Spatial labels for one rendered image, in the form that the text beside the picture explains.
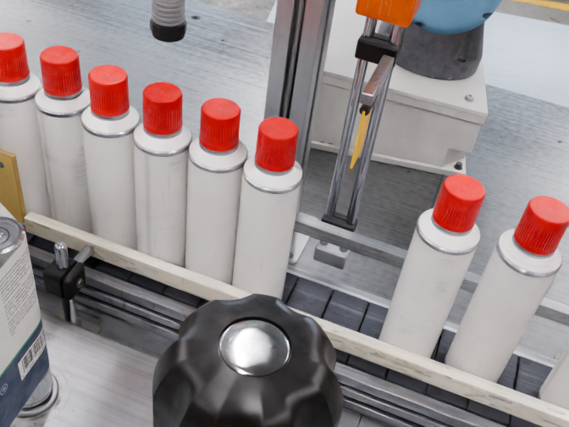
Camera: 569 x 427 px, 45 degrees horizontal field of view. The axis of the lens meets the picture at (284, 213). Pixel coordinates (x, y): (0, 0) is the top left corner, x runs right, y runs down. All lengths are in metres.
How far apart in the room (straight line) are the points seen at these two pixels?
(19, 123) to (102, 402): 0.26
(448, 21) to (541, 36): 0.67
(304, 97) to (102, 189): 0.21
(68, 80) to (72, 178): 0.10
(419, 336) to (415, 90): 0.40
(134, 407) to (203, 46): 0.72
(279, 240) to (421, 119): 0.39
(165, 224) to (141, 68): 0.51
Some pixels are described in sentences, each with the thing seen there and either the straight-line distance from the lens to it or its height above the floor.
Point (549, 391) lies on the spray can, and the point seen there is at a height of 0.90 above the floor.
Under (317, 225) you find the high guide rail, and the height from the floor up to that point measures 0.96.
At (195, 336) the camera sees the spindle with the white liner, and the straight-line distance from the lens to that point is 0.29.
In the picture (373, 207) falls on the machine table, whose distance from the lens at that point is 0.90.
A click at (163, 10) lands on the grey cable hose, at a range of 0.67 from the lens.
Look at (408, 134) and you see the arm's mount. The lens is 0.95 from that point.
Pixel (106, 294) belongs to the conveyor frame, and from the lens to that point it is 0.73.
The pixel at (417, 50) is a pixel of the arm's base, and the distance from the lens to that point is 0.96.
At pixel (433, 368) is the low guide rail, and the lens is 0.64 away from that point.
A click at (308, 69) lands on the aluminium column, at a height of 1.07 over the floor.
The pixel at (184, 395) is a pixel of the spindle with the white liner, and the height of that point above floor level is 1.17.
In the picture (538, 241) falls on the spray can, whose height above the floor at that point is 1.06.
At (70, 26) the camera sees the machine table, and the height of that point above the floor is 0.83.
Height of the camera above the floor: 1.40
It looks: 42 degrees down
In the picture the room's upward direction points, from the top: 9 degrees clockwise
